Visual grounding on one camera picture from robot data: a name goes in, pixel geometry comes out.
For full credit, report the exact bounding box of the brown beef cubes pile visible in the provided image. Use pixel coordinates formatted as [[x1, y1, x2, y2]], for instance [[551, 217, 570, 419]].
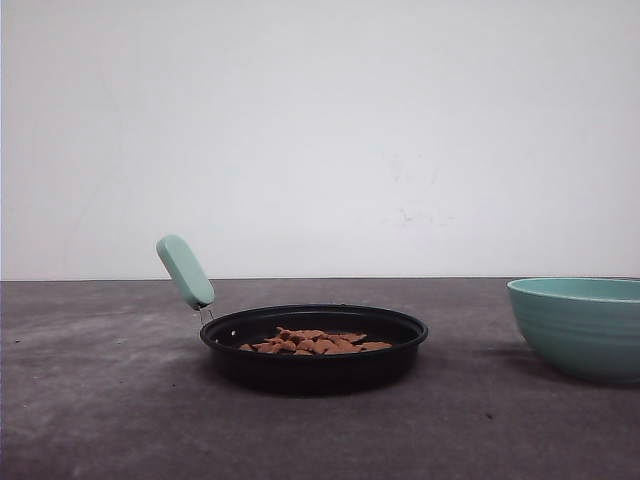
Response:
[[238, 327, 393, 356]]

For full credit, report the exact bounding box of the black pan with green handle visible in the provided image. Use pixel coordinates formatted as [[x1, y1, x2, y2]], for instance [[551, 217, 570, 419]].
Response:
[[156, 235, 428, 395]]

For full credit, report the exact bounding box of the teal ribbed bowl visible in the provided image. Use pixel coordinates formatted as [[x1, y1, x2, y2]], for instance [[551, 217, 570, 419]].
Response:
[[506, 277, 639, 384]]

